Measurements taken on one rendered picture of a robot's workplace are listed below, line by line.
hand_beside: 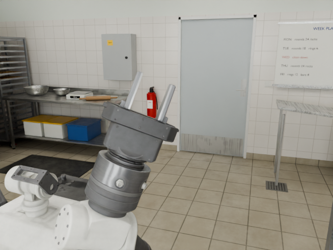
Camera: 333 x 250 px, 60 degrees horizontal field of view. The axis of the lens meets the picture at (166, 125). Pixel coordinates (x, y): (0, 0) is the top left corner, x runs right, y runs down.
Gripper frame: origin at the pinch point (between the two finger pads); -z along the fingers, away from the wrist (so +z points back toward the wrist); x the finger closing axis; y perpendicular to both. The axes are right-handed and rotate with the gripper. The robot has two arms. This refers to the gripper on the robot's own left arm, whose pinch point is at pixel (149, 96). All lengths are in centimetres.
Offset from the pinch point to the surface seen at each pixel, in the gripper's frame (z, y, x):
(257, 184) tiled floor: 52, 280, -192
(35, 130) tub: 118, 450, 111
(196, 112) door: -5, 394, -117
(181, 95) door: -20, 402, -85
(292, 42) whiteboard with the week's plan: -137, 320, -184
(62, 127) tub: 94, 428, 70
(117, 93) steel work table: 13, 439, 8
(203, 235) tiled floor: 98, 192, -109
